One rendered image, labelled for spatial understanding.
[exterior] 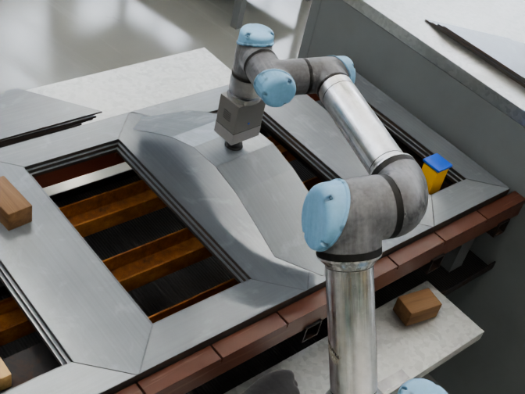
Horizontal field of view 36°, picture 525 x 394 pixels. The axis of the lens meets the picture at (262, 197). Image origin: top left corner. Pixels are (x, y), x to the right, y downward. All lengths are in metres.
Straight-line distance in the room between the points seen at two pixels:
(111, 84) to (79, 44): 1.65
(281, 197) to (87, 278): 0.47
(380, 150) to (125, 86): 1.17
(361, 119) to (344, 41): 1.14
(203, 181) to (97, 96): 0.55
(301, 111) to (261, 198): 0.61
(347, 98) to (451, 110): 0.88
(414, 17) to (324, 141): 0.55
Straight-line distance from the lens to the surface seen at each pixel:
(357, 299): 1.41
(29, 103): 2.32
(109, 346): 1.64
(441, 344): 2.06
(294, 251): 1.79
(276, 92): 1.62
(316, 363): 1.91
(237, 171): 1.82
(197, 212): 1.94
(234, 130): 1.80
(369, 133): 1.54
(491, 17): 2.76
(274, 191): 1.83
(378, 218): 1.37
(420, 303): 2.06
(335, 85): 1.64
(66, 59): 4.00
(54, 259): 1.79
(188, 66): 2.63
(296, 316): 1.78
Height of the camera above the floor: 2.13
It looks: 40 degrees down
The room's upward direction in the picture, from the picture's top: 14 degrees clockwise
